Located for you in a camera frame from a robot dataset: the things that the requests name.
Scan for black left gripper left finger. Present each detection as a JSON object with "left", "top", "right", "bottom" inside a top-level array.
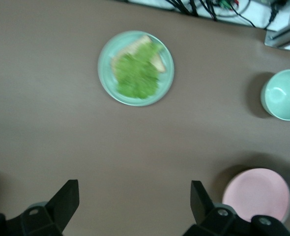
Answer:
[{"left": 0, "top": 179, "right": 80, "bottom": 236}]

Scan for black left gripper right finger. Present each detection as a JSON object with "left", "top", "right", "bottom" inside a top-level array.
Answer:
[{"left": 183, "top": 180, "right": 290, "bottom": 236}]

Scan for pink plate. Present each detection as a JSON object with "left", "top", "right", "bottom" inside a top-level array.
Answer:
[{"left": 221, "top": 168, "right": 290, "bottom": 223}]

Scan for green bowl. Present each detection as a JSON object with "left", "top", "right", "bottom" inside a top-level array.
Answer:
[{"left": 260, "top": 69, "right": 290, "bottom": 122}]

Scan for green plate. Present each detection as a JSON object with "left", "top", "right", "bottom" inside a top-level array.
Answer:
[{"left": 97, "top": 30, "right": 175, "bottom": 107}]

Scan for green lettuce leaf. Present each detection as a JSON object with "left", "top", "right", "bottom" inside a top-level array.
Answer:
[{"left": 115, "top": 41, "right": 164, "bottom": 100}]

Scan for bread slice under lettuce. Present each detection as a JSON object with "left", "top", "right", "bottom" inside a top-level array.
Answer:
[{"left": 110, "top": 35, "right": 167, "bottom": 74}]

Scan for aluminium profile bracket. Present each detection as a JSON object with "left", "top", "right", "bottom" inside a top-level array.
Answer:
[{"left": 264, "top": 19, "right": 290, "bottom": 51}]

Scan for black cable with plug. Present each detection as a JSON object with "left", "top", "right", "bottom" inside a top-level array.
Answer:
[{"left": 266, "top": 0, "right": 290, "bottom": 30}]

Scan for green and red wires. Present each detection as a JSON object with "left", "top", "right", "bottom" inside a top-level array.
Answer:
[{"left": 218, "top": 0, "right": 242, "bottom": 9}]

